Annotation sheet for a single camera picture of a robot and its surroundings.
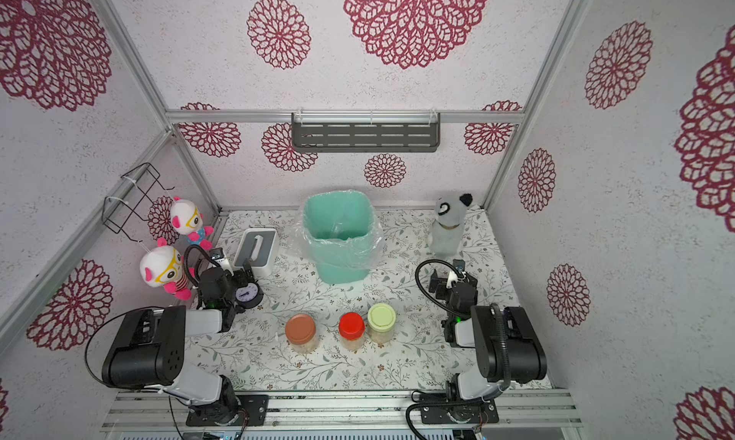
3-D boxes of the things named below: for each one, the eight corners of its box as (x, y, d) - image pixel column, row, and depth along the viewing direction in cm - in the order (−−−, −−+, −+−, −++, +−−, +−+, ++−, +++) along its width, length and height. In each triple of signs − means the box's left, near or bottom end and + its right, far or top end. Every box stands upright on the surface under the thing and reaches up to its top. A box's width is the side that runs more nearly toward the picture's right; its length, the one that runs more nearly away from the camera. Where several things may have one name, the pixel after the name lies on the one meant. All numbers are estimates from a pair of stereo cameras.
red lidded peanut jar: (341, 350, 86) (337, 333, 75) (342, 330, 90) (339, 312, 79) (366, 350, 86) (365, 333, 75) (366, 330, 90) (365, 312, 79)
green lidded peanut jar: (367, 346, 87) (367, 329, 76) (367, 322, 92) (367, 302, 81) (393, 346, 87) (396, 329, 76) (391, 322, 92) (394, 302, 81)
